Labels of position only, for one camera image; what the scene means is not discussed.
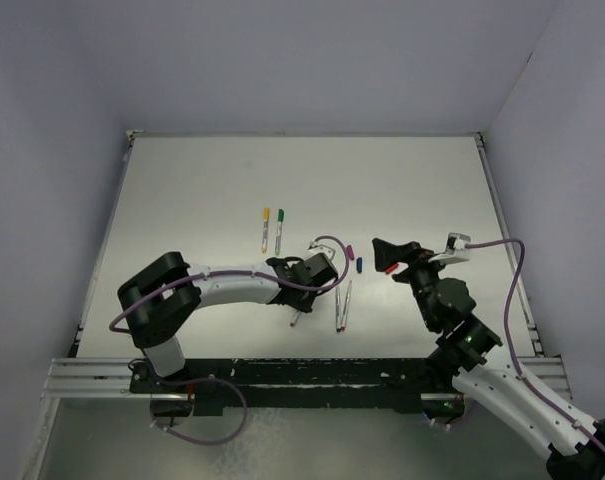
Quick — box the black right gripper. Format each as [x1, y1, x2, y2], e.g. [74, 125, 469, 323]
[371, 238, 451, 329]

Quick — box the purple pen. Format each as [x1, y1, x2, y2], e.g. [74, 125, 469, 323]
[289, 311, 303, 328]

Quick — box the green pen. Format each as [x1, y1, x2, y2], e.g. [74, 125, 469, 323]
[274, 214, 284, 256]

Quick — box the yellow pen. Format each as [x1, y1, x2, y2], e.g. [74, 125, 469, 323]
[261, 217, 270, 253]

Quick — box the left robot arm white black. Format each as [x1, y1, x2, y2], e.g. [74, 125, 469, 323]
[117, 251, 339, 392]

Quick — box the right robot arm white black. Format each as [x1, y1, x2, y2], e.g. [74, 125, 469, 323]
[372, 234, 605, 479]

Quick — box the red pen cap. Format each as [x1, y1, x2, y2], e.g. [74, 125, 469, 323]
[385, 263, 399, 275]

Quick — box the blue pen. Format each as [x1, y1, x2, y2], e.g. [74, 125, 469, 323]
[334, 286, 342, 333]

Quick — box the red pen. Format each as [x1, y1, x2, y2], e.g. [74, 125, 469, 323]
[340, 280, 353, 332]

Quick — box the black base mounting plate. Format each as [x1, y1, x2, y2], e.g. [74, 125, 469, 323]
[128, 358, 466, 421]

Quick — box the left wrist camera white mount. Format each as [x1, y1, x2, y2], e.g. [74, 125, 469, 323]
[307, 241, 336, 261]

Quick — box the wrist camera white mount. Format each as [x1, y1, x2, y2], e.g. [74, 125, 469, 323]
[428, 232, 471, 265]
[307, 241, 336, 261]

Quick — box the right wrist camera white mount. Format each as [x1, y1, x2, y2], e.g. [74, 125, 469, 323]
[428, 232, 471, 265]

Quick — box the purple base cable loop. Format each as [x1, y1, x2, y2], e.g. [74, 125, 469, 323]
[149, 377, 249, 445]

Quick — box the aluminium frame rail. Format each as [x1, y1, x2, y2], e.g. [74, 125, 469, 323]
[39, 131, 573, 401]

